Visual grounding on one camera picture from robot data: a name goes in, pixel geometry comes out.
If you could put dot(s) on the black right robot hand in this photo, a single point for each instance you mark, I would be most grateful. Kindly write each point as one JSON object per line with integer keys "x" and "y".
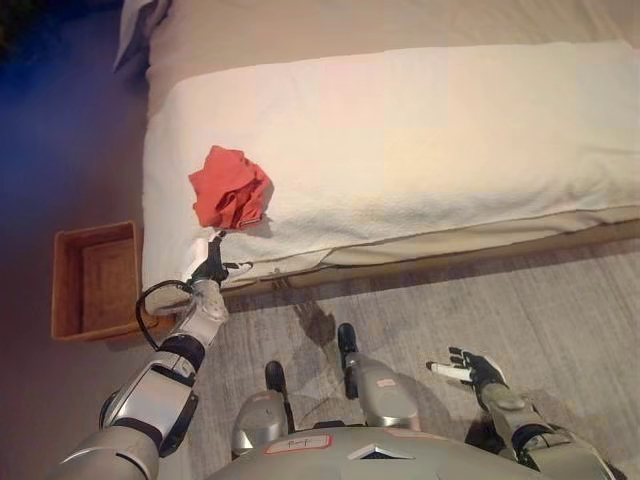
{"x": 480, "y": 370}

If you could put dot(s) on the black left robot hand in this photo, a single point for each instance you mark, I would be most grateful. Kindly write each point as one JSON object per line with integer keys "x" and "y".
{"x": 211, "y": 265}

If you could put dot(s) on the red clothes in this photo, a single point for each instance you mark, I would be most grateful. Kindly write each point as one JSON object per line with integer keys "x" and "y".
{"x": 225, "y": 180}

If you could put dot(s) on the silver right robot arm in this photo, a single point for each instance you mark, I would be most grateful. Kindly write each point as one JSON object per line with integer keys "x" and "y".
{"x": 505, "y": 400}

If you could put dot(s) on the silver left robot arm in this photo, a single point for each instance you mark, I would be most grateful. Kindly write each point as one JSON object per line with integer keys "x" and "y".
{"x": 205, "y": 315}

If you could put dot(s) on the wooden box under basket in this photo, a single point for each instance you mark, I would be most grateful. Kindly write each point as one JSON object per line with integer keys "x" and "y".
{"x": 159, "y": 322}

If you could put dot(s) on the woven wicker basket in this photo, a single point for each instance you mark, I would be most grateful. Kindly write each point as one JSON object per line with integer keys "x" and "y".
{"x": 67, "y": 280}

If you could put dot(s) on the white bed blanket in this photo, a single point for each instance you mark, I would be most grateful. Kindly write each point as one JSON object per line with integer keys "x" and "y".
{"x": 400, "y": 150}

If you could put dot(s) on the bed with white blanket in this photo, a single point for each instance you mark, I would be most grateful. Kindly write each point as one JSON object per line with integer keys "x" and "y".
{"x": 350, "y": 25}

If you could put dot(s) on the grey robot torso and legs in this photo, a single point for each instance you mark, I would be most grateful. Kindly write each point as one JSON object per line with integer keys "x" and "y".
{"x": 550, "y": 310}

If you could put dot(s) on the silver right robot leg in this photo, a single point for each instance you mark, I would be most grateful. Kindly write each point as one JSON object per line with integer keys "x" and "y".
{"x": 380, "y": 395}

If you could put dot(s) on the silver robot leg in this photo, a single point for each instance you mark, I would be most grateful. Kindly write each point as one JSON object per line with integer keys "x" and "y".
{"x": 260, "y": 415}
{"x": 380, "y": 395}

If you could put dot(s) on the silver left robot leg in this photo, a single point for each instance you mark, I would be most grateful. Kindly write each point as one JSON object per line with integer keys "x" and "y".
{"x": 260, "y": 415}

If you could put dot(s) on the grey robot torso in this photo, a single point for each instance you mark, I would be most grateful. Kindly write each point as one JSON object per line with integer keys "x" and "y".
{"x": 325, "y": 460}

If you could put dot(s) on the tan bed frame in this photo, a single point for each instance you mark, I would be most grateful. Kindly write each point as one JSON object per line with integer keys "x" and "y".
{"x": 615, "y": 235}

